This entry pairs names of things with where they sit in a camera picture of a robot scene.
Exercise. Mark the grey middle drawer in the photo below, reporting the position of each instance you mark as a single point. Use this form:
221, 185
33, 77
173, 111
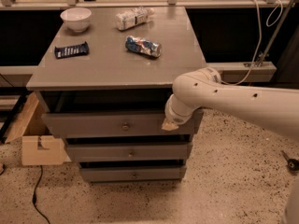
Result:
129, 152

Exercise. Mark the dark blue candy bar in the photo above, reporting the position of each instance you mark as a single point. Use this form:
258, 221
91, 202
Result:
71, 51

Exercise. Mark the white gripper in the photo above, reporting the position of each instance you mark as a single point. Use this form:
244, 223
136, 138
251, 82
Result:
175, 118

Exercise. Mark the grey bottom drawer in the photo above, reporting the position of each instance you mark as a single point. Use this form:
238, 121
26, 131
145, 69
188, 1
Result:
133, 173

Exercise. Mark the black floor tool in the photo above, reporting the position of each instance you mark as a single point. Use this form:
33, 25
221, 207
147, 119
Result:
292, 164

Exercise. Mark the cardboard box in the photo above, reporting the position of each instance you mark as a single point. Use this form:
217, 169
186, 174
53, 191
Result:
38, 146

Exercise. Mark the crushed blue snack bag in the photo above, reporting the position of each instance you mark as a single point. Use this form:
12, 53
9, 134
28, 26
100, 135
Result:
143, 46

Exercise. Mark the grey drawer cabinet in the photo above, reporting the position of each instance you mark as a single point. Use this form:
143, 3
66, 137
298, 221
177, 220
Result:
111, 78

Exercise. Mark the white ceramic bowl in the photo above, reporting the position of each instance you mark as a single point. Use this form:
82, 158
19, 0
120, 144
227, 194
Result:
76, 19

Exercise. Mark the metal support pole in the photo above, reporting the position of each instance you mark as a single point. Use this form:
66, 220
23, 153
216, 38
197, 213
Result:
285, 7

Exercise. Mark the grey drawer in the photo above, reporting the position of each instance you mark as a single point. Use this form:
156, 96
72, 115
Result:
115, 124
133, 173
129, 152

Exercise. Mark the white plastic bottle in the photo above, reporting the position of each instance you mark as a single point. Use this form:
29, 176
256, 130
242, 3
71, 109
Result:
132, 17

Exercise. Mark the grey top drawer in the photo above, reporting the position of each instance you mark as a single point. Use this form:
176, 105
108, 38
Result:
115, 124

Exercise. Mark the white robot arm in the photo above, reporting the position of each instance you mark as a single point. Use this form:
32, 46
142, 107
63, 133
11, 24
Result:
246, 135

